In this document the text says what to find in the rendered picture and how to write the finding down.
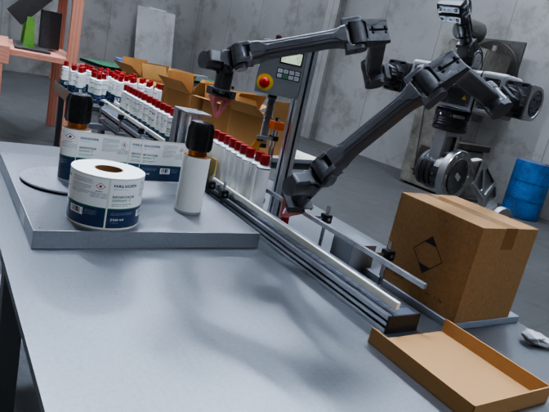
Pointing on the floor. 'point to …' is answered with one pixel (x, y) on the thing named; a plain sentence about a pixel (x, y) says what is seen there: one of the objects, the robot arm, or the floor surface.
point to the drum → (527, 190)
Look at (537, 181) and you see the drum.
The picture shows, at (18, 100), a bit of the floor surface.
